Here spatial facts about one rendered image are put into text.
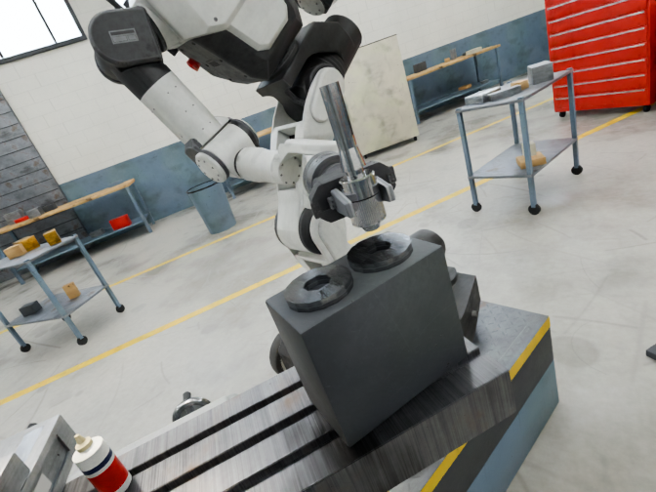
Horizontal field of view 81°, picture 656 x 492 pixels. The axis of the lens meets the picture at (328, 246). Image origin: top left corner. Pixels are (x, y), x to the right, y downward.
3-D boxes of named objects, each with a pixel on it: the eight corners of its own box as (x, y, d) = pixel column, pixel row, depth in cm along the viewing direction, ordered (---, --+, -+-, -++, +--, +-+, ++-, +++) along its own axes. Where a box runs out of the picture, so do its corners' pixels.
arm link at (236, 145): (276, 197, 78) (221, 185, 90) (305, 163, 82) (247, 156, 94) (250, 155, 71) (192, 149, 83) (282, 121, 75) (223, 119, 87)
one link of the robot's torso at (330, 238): (376, 279, 139) (290, 191, 112) (421, 290, 123) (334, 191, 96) (354, 316, 134) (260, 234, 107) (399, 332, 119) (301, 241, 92)
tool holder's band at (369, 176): (382, 173, 49) (380, 166, 49) (365, 187, 46) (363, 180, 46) (351, 178, 52) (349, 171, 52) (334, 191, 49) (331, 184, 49)
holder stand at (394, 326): (308, 398, 60) (260, 291, 52) (414, 324, 67) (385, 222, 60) (349, 449, 49) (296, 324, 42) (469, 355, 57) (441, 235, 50)
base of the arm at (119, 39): (124, 102, 85) (83, 53, 81) (172, 70, 89) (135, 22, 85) (122, 83, 72) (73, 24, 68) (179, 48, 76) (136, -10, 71)
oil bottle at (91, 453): (106, 482, 57) (64, 431, 53) (134, 469, 58) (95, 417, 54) (102, 507, 54) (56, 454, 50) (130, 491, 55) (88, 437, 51)
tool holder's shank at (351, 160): (372, 169, 49) (347, 77, 45) (360, 178, 47) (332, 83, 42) (351, 172, 51) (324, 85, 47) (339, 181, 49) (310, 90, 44)
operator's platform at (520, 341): (414, 346, 197) (394, 280, 182) (559, 401, 145) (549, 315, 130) (300, 463, 157) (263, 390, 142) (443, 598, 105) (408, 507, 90)
